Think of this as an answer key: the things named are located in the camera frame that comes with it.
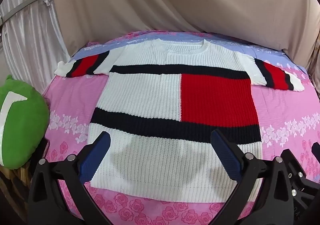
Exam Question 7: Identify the grey curtain strap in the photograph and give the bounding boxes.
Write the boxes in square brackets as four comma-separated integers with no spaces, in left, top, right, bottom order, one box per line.
[0,0,53,25]

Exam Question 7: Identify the pink floral bed sheet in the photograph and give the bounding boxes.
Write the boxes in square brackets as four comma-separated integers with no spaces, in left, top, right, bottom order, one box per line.
[41,30,320,225]

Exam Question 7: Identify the white red black knit sweater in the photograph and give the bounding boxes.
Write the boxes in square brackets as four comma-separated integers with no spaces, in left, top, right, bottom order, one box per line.
[54,39,305,203]

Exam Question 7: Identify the green plush pillow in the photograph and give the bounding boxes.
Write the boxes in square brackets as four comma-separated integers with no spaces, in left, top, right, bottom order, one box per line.
[0,74,50,170]

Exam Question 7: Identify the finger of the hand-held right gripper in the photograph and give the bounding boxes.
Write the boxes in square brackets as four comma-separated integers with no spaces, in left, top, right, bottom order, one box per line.
[281,149,315,192]
[311,141,320,158]

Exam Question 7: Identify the white satin curtain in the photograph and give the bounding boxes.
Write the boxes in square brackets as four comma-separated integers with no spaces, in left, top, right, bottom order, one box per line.
[0,0,72,90]

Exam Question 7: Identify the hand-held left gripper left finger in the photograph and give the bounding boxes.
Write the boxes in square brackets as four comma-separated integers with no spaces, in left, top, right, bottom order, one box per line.
[27,131,111,225]

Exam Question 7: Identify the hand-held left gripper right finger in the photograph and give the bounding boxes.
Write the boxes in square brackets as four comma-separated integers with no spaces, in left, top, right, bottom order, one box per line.
[211,129,297,225]

